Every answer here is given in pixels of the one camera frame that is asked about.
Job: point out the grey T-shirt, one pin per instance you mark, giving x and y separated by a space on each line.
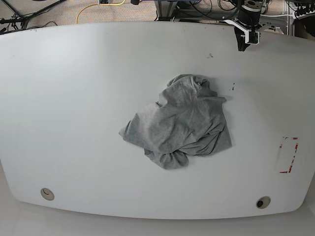
187 120

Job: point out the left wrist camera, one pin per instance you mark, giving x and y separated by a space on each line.
254 37

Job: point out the table cable grommet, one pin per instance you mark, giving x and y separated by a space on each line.
47 194
263 202

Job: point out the black tripod stand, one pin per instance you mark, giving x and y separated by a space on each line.
20 22

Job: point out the aluminium frame table base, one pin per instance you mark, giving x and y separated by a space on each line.
168 10

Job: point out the red tape rectangle marking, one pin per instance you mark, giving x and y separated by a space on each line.
286 155

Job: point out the right table cable grommet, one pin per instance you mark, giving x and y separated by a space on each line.
263 202

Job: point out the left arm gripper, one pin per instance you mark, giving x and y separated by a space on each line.
248 19

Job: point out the left table cable grommet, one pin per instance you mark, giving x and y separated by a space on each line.
47 194

